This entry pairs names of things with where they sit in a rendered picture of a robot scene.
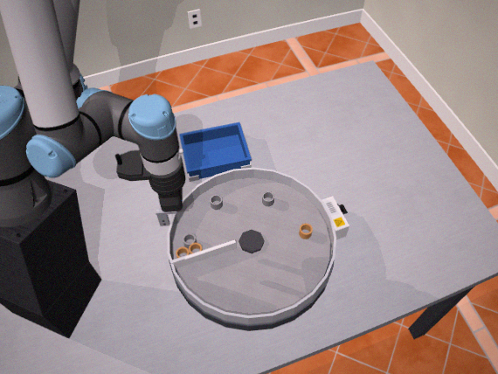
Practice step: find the grey metal ring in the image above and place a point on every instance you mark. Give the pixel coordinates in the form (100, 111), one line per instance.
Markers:
(189, 236)
(268, 202)
(216, 198)

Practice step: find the bronze bushing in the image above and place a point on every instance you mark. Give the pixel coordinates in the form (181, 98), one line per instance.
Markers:
(305, 227)
(181, 250)
(194, 246)

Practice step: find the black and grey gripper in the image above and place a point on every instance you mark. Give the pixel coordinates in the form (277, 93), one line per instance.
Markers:
(166, 179)

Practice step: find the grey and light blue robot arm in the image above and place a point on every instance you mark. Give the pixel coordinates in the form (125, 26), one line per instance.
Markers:
(64, 128)

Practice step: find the blue open crate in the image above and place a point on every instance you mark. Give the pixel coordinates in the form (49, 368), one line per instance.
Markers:
(217, 149)

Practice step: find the grey round turning table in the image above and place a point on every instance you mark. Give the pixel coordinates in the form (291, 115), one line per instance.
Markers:
(254, 264)

